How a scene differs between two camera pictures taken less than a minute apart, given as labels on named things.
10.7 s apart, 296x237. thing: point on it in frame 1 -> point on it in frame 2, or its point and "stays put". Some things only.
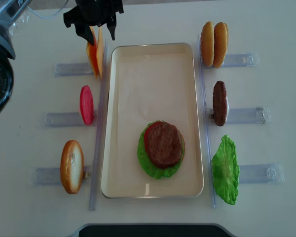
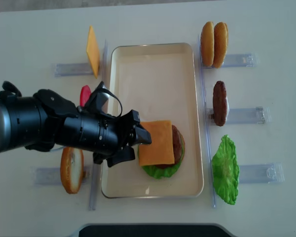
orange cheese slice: x=99 y=54 -> x=160 y=151
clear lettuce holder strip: x=269 y=173 stays put
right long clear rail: x=210 y=168 stays put
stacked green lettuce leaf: x=147 y=166 stays put
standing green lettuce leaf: x=225 y=170 stays put
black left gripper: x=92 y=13 -> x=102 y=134
